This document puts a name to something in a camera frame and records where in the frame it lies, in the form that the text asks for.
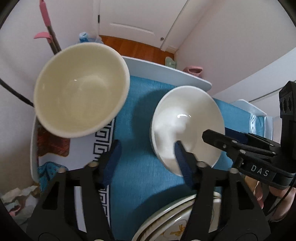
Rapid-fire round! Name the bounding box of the duck pattern cream plate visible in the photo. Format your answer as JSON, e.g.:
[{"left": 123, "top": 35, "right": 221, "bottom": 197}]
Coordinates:
[{"left": 131, "top": 192, "right": 223, "bottom": 241}]

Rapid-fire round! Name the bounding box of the plain white plate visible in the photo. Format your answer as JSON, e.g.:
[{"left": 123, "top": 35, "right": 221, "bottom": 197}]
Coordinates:
[{"left": 152, "top": 86, "right": 225, "bottom": 166}]

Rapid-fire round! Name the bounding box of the cream ribbed bowl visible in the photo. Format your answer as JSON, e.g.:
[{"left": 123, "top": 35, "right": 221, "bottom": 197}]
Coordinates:
[{"left": 34, "top": 43, "right": 130, "bottom": 138}]

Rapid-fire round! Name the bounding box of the right hand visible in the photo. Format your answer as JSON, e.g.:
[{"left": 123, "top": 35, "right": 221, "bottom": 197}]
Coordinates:
[{"left": 243, "top": 175, "right": 295, "bottom": 221}]

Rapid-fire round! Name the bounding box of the grey clothing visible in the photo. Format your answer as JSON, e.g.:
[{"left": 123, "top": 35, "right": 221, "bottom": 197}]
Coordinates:
[{"left": 1, "top": 185, "right": 40, "bottom": 225}]

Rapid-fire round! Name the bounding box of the white wardrobe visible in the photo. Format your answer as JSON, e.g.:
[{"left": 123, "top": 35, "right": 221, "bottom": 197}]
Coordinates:
[{"left": 214, "top": 49, "right": 295, "bottom": 103}]

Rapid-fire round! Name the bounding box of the pink slipper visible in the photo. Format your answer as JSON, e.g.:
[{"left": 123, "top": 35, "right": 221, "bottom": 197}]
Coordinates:
[{"left": 183, "top": 65, "right": 203, "bottom": 78}]

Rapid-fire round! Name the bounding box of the blue tablecloth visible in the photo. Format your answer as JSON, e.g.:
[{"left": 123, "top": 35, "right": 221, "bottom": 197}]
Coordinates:
[{"left": 36, "top": 75, "right": 265, "bottom": 241}]

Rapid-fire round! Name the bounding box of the green slipper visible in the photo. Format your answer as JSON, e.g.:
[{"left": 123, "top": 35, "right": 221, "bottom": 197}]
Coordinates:
[{"left": 165, "top": 56, "right": 176, "bottom": 69}]

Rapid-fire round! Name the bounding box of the black clothes rack pole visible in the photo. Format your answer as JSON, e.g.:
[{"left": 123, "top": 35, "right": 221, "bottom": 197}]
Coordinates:
[{"left": 0, "top": 79, "right": 34, "bottom": 107}]

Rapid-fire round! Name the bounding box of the white door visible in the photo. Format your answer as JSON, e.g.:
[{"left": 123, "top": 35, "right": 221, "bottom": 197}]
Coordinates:
[{"left": 94, "top": 0, "right": 188, "bottom": 53}]

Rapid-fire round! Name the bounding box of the blue water jug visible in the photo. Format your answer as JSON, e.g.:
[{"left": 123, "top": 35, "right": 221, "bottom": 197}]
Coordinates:
[{"left": 79, "top": 32, "right": 103, "bottom": 44}]

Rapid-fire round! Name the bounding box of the pink dustpan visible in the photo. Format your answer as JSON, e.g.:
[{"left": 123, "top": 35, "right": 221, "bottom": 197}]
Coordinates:
[{"left": 34, "top": 32, "right": 53, "bottom": 44}]

